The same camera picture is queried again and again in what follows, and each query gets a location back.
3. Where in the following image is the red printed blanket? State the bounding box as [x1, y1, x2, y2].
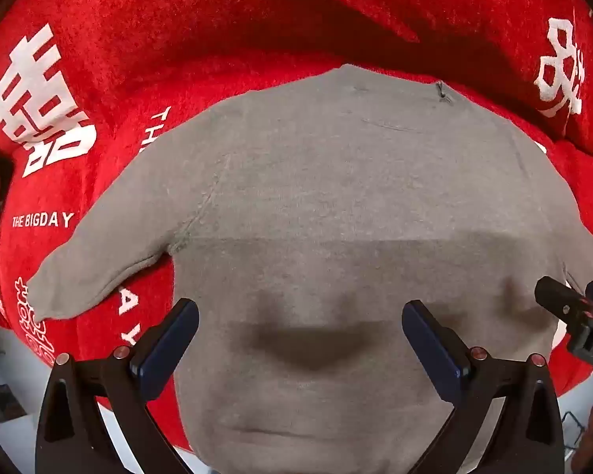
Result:
[0, 0, 593, 455]

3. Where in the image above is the white bed base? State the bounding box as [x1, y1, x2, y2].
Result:
[93, 395, 198, 474]

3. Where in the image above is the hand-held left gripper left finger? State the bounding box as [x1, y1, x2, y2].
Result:
[34, 298, 200, 474]

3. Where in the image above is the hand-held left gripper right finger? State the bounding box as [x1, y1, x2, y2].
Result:
[402, 299, 567, 474]

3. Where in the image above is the grey knit sweater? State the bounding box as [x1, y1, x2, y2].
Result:
[27, 63, 591, 474]

